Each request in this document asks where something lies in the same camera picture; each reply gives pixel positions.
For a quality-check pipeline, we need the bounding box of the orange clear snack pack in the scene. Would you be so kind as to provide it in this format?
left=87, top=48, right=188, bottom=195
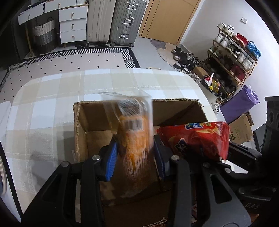
left=100, top=90, right=157, bottom=197

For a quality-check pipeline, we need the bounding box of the red chip bag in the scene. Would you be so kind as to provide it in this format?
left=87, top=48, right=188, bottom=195
left=157, top=122, right=230, bottom=160

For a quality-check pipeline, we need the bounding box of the brown cardboard SF box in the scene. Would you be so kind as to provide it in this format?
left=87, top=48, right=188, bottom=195
left=72, top=98, right=209, bottom=205

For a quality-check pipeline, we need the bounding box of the cardboard box with cat face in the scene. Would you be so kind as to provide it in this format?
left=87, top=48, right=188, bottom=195
left=229, top=114, right=253, bottom=145

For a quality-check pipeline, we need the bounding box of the purple bag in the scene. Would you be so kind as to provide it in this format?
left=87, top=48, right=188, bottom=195
left=220, top=85, right=260, bottom=124

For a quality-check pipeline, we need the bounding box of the checkered tablecloth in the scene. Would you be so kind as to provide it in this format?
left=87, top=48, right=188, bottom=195
left=1, top=69, right=217, bottom=210

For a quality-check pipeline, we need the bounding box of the wooden shoe rack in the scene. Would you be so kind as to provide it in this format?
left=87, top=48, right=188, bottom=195
left=201, top=26, right=262, bottom=105

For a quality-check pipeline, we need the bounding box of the patterned floor rug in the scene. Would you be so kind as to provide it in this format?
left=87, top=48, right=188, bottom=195
left=1, top=47, right=140, bottom=102

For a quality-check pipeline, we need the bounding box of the wooden door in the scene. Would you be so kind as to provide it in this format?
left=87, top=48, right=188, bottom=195
left=139, top=0, right=201, bottom=45

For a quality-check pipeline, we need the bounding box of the silver suitcase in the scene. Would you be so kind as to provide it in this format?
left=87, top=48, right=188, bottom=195
left=109, top=0, right=147, bottom=47

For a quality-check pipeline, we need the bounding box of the woven laundry basket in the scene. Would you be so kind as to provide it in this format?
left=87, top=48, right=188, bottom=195
left=33, top=17, right=57, bottom=55

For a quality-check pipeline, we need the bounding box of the beige suitcase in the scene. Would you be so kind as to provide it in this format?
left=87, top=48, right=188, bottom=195
left=86, top=0, right=116, bottom=46

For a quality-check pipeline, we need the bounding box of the white drawer desk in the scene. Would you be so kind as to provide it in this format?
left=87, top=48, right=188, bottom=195
left=18, top=1, right=88, bottom=45

